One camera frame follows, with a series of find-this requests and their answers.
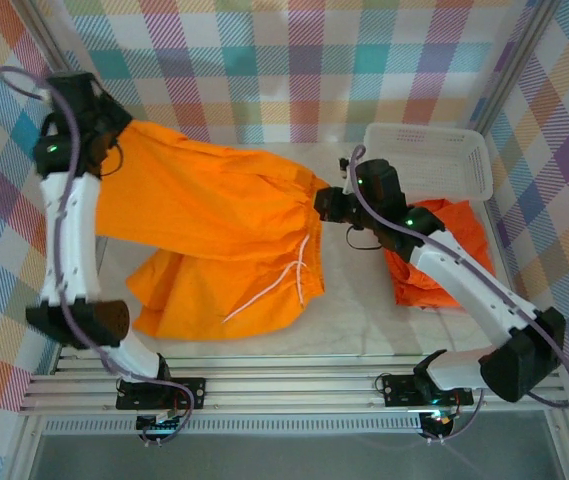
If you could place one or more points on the red-orange shorts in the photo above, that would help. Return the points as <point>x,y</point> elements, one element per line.
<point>469,225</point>

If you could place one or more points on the yellow-orange shorts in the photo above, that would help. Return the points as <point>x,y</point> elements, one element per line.
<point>189,200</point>

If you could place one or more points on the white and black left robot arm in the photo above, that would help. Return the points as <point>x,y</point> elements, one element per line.
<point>74,240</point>

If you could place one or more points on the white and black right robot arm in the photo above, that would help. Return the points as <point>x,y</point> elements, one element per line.
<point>464,285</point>

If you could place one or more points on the white plastic basket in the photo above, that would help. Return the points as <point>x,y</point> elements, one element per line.
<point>424,150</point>

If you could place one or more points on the right controller board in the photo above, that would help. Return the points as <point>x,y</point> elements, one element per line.
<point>439,422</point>

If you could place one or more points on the controller board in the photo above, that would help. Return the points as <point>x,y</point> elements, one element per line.
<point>439,422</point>
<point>156,425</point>

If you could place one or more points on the left controller board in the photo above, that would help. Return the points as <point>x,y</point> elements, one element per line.
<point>156,425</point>

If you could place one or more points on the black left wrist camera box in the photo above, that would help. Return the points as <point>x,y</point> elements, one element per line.
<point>71,90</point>

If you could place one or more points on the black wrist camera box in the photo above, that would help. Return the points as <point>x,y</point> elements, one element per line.
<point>380,180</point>
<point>71,90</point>

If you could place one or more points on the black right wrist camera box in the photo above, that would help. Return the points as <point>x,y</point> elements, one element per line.
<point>380,180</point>

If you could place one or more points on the aluminium frame post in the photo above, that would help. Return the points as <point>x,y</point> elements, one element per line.
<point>521,50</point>
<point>63,50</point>

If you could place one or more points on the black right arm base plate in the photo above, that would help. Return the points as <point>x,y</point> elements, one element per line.
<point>399,392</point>

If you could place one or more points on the aluminium mounting rail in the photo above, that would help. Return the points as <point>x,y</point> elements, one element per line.
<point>289,385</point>

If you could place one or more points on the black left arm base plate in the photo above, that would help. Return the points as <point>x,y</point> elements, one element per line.
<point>191,387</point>

